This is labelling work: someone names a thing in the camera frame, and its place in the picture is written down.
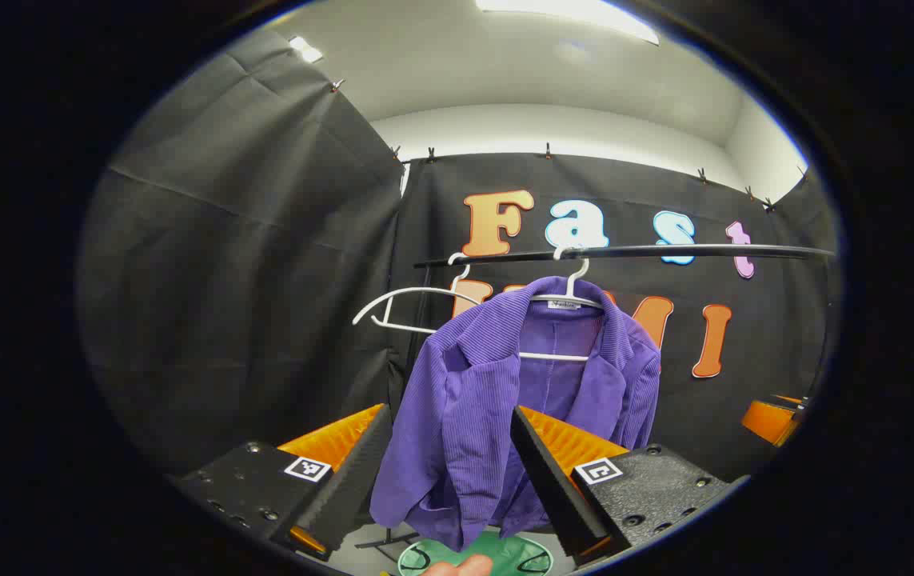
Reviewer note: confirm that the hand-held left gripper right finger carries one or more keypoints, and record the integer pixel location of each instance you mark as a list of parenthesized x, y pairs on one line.
[(556, 488)]

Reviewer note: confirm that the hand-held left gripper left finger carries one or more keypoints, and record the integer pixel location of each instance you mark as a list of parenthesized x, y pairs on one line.
[(349, 488)]

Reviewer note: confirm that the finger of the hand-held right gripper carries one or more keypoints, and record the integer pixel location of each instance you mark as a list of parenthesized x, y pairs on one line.
[(768, 420)]

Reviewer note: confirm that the green laundry hamper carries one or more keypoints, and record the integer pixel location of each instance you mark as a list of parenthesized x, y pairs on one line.
[(504, 552)]

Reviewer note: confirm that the white plastic clothes hanger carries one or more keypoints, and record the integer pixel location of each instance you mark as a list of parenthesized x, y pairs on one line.
[(552, 356), (409, 291)]

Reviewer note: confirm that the small ceiling light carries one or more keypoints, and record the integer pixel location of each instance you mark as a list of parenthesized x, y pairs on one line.
[(306, 50)]

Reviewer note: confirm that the long ceiling light panel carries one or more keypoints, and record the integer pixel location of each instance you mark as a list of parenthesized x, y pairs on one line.
[(576, 12)]

